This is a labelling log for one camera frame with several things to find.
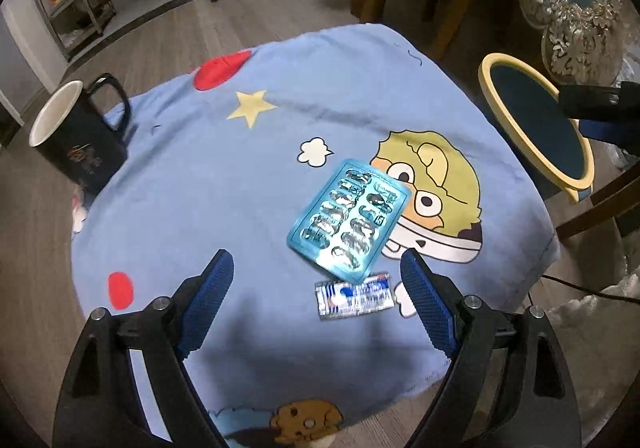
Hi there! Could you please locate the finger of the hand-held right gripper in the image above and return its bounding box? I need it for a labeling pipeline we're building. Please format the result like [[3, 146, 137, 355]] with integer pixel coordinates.
[[557, 82, 640, 145]]

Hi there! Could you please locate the black mug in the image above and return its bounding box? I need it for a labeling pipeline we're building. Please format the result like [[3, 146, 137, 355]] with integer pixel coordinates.
[[27, 73, 132, 196]]

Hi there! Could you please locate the blue cartoon printed blanket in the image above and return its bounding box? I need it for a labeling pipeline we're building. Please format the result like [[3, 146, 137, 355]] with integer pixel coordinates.
[[70, 23, 560, 448]]

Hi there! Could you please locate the blue white red wrapper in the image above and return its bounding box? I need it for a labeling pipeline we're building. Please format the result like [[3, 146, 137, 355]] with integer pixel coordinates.
[[314, 272, 395, 321]]

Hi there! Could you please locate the yellow rimmed blue trash bin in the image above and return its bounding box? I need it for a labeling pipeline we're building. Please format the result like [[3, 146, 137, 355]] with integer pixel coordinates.
[[477, 53, 596, 205]]

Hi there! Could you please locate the black cable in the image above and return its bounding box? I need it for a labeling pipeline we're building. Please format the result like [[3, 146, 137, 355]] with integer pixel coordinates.
[[542, 273, 640, 303]]

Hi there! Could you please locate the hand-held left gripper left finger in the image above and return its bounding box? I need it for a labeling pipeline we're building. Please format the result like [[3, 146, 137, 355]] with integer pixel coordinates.
[[52, 249, 236, 448]]

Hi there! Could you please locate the beige lace tablecloth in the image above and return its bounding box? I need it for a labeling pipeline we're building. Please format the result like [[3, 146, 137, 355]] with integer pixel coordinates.
[[492, 0, 632, 90]]

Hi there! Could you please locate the white fluffy rug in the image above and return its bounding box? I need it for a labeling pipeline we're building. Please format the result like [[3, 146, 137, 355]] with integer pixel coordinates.
[[549, 273, 640, 331]]

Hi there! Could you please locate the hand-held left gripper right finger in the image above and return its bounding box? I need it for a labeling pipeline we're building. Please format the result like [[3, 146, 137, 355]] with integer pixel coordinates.
[[399, 248, 583, 448]]

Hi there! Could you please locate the teal blister pack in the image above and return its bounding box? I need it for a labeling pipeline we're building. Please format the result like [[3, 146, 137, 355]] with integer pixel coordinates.
[[286, 158, 411, 285]]

